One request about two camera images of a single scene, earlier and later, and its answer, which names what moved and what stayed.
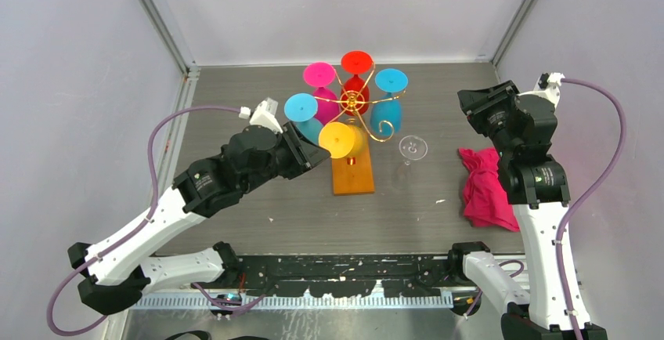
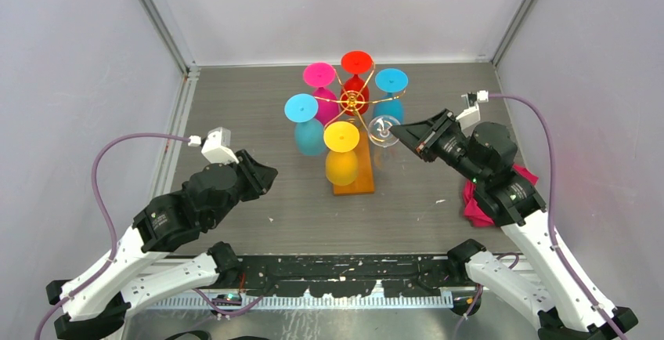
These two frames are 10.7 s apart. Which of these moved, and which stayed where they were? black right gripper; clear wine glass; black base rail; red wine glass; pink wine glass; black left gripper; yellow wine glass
Moved: clear wine glass; yellow wine glass; black left gripper; black right gripper
Stayed: pink wine glass; black base rail; red wine glass
